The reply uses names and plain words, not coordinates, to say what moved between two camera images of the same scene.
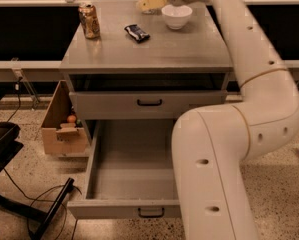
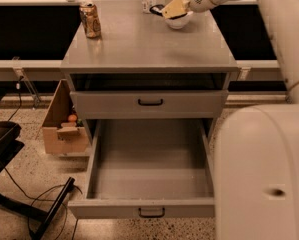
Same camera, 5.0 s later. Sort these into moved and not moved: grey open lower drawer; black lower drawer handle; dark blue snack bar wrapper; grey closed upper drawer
Moved: dark blue snack bar wrapper
Not moved: grey closed upper drawer; black lower drawer handle; grey open lower drawer
